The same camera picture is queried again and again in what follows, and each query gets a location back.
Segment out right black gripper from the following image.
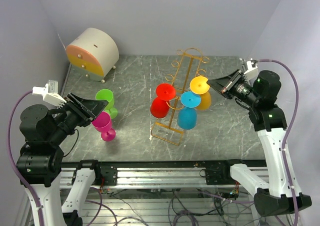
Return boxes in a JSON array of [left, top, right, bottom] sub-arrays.
[[207, 68, 260, 106]]

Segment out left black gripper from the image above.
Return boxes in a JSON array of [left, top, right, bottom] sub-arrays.
[[48, 90, 109, 144]]

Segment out pink plastic wine glass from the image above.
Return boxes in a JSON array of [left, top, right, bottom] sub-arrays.
[[92, 112, 116, 142]]

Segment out green plastic wine glass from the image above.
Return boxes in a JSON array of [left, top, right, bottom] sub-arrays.
[[95, 89, 118, 119]]

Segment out orange plastic wine glass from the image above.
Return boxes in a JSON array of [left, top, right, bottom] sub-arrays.
[[189, 76, 212, 111]]

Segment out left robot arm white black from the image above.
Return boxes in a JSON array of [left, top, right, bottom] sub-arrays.
[[15, 93, 108, 226]]

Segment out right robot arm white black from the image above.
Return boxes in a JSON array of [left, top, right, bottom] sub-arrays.
[[207, 70, 312, 217]]

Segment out blue plastic wine glass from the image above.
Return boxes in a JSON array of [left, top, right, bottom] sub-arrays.
[[177, 91, 201, 130]]

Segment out red plastic wine glass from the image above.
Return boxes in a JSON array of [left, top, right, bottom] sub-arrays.
[[150, 83, 176, 118]]

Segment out round cream mini drawer cabinet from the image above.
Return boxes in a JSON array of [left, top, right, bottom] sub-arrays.
[[66, 27, 120, 83]]

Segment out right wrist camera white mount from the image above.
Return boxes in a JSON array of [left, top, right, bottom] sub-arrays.
[[239, 58, 259, 83]]

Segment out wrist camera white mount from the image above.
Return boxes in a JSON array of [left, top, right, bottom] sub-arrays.
[[239, 58, 259, 83], [32, 80, 67, 107]]

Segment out gold wire wine glass rack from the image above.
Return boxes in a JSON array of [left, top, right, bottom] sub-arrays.
[[150, 48, 210, 146]]

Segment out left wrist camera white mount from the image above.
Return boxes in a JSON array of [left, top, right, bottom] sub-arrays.
[[32, 80, 67, 107]]

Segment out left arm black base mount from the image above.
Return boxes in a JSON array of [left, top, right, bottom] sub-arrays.
[[93, 162, 118, 186]]

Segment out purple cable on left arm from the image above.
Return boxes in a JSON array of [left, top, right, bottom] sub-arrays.
[[6, 90, 46, 226]]

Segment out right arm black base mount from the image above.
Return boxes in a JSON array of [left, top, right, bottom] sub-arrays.
[[205, 159, 245, 185]]

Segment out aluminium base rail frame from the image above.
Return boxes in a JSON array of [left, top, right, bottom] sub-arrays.
[[14, 158, 301, 226]]

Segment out loose cables under frame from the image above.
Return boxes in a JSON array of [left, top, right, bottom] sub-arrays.
[[82, 186, 288, 226]]

